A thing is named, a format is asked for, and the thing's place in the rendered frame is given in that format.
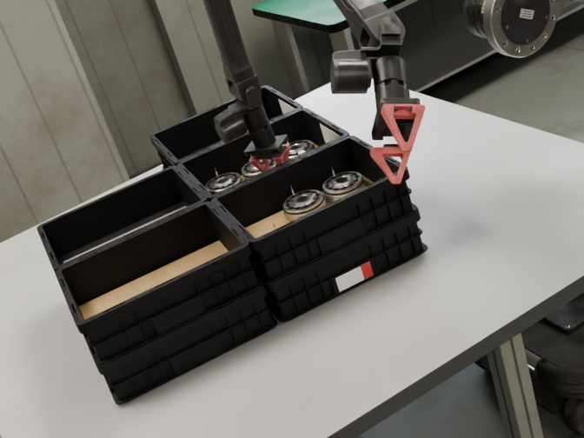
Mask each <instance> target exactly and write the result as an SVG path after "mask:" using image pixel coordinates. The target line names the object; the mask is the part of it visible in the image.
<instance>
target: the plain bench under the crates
mask: <svg viewBox="0 0 584 438"><path fill-rule="evenodd" d="M409 94H410V98H419V99H420V103H421V104H423V105H425V108H426V109H425V111H424V114H423V117H422V120H421V124H420V127H419V129H418V132H417V136H416V139H415V143H414V146H413V148H412V151H411V152H410V155H409V158H408V163H407V167H408V172H409V175H410V178H409V179H408V180H407V181H406V183H407V186H408V187H409V188H410V189H412V193H411V194H410V199H411V202H412V203H413V204H414V205H416V206H417V208H418V210H419V212H420V216H421V219H420V221H419V222H417V225H418V228H420V229H421V230H422V234H421V241H422V242H423V243H424V244H426V245H427V246H428V250H427V251H426V252H424V253H422V254H420V255H419V256H417V257H415V258H413V259H411V260H409V261H407V262H405V263H403V264H401V265H399V266H397V267H395V268H393V269H391V270H389V271H387V272H385V273H383V274H381V275H379V276H377V277H375V278H373V279H371V280H369V281H367V282H365V283H363V284H362V285H360V286H358V287H356V288H354V289H351V290H350V291H348V292H346V293H344V294H342V295H339V296H337V297H336V298H334V299H332V300H330V301H328V302H325V303H323V304H322V305H320V306H318V307H316V308H314V309H311V310H310V311H308V312H306V313H304V314H302V315H299V316H297V317H296V318H294V319H292V320H290V321H286V322H279V321H278V320H277V319H276V320H277V325H276V326H275V327H274V328H273V329H271V330H270V331H268V332H266V333H264V334H262V335H259V336H257V337H256V338H254V339H252V340H250V341H248V342H245V343H244V344H242V345H240V346H238V347H236V348H233V349H231V350H230V351H228V352H226V353H224V354H222V355H219V356H217V357H216V358H215V359H213V360H211V361H209V362H206V363H204V364H203V365H201V366H199V367H197V368H194V369H192V370H190V371H189V372H187V373H185V374H183V375H180V376H178V377H177V378H175V379H173V380H171V381H169V382H166V383H164V384H163V385H161V386H159V387H157V388H154V389H152V390H150V391H149V392H147V393H145V394H143V395H140V396H138V397H137V398H135V399H133V400H131V401H128V402H125V403H123V404H116V403H115V401H114V399H113V397H112V394H111V393H110V389H109V387H108V385H107V382H106V381H105V378H104V376H103V375H101V374H100V373H99V371H98V369H97V367H96V364H95V362H94V360H93V357H92V355H91V353H90V350H89V347H88V345H87V343H86V341H85V339H84V336H83V334H81V333H80V332H79V330H78V328H77V326H76V324H75V322H74V319H73V317H72V314H71V313H70V309H69V307H68V304H67V302H66V300H65V298H64V295H63V292H62V290H61V288H60V285H59V283H58V280H57V278H56V275H55V272H54V269H53V268H52V266H51V264H50V260H49V257H48V256H47V253H46V251H45V248H44V246H43V243H42V241H41V238H40V236H39V234H38V232H37V227H38V226H39V225H40V224H42V223H43V222H42V223H40V224H38V225H37V226H35V227H33V228H31V229H27V230H25V231H24V232H22V233H20V234H18V235H16V236H13V237H11V238H10V239H8V240H6V241H4V242H1V243H0V435H1V436H2V438H356V437H358V436H359V435H362V434H363V433H365V432H366V431H368V430H369V429H371V428H372V427H374V426H375V425H377V424H378V423H380V422H381V421H384V420H385V419H387V418H388V417H390V416H391V415H392V414H394V413H396V412H397V411H399V410H400V409H402V408H404V407H406V406H407V405H409V403H411V402H413V401H414V400H416V399H418V398H419V397H421V396H422V395H424V394H426V393H427V392H428V391H430V390H431V389H433V388H435V387H436V386H438V385H440V384H441V383H443V382H444V381H446V380H447V379H449V378H450V377H452V376H453V375H455V374H457V373H459V372H460V371H462V370H463V369H464V368H466V367H467V366H469V365H471V364H472V363H474V362H476V361H477V360H479V359H481V358H482V357H483V356H484V355H487V356H488V363H489V367H490V370H491V374H492V378H493V382H494V388H495V392H496V395H497V400H498V403H499V407H500V411H501V418H502V421H503V425H504V428H505V432H506V436H507V438H543V433H542V430H541V422H540V418H539V414H538V409H537V406H536V401H535V397H534V390H533V385H532V382H531V377H530V373H529V369H528V361H527V357H526V353H525V349H524V345H523V340H522V336H521V332H522V331H524V330H525V329H527V328H529V327H530V326H532V325H533V324H535V323H537V322H538V321H539V320H541V319H542V318H544V317H546V316H547V315H549V314H551V313H552V312H554V311H555V310H556V309H558V308H560V307H561V306H563V305H564V304H566V303H568V302H570V301H571V300H573V299H574V298H575V297H577V296H578V295H580V294H582V293H583V292H584V143H579V142H576V141H574V140H571V139H567V138H565V137H562V136H557V135H554V134H551V133H548V132H545V131H542V130H539V129H534V128H531V127H528V126H525V125H522V124H519V123H514V122H511V121H509V120H506V119H502V118H499V117H497V116H491V115H489V114H486V113H482V112H480V111H477V110H474V109H469V108H466V107H463V106H460V105H457V104H454V103H449V102H446V101H443V100H440V99H437V98H434V97H431V96H426V95H423V94H421V93H417V92H414V91H412V90H410V91H409ZM294 101H296V102H298V103H299V104H301V105H302V106H303V108H308V109H309V110H312V111H314V112H315V113H316V114H318V115H319V116H322V117H324V118H325V119H327V120H329V121H330V122H332V123H334V124H335V125H337V126H339V127H341V128H342V129H345V130H346V131H347V132H348V133H349V134H350V135H351V136H356V137H358V138H360V139H362V140H363V141H364V142H366V143H368V144H370V145H372V146H373V147H383V144H397V142H396V140H395V138H394V137H393V136H384V137H383V140H373V139H372V134H371V131H372V129H373V125H374V121H375V115H376V103H375V88H374V80H373V79H372V80H371V86H370V88H369V89H368V92H367V94H332V93H331V87H330V83H328V84H326V85H324V86H322V87H321V88H319V89H317V90H313V91H311V92H309V93H308V94H306V95H304V96H301V97H299V98H297V99H295V100H294ZM161 170H163V165H160V166H158V167H156V168H153V169H151V170H149V171H147V172H145V173H143V174H141V175H140V176H137V177H135V178H133V179H131V180H129V181H127V182H125V183H122V184H120V185H118V186H116V187H115V188H113V189H110V190H108V191H106V192H104V193H102V194H101V195H99V196H96V197H94V198H92V199H89V200H88V201H86V202H83V203H81V204H79V205H77V206H76V207H74V208H72V209H69V210H67V211H65V212H63V213H62V214H65V213H67V212H69V211H71V210H73V209H76V208H78V207H81V206H83V205H84V204H86V203H89V202H92V201H94V200H96V199H98V198H100V197H102V196H106V195H108V194H109V193H112V192H114V191H116V190H118V189H121V188H123V187H125V186H128V185H130V184H132V183H135V182H137V181H139V180H141V179H143V178H145V177H147V176H151V175H153V174H155V173H157V172H159V171H161ZM62 214H60V215H62ZM60 215H57V216H54V217H52V218H50V219H49V220H51V219H53V218H55V217H58V216H60ZM49 220H47V221H49ZM47 221H45V222H47ZM269 312H270V310H269ZM270 313H271V312H270ZM271 315H272V316H273V317H274V318H275V316H274V315H273V314H272V313H271Z"/></svg>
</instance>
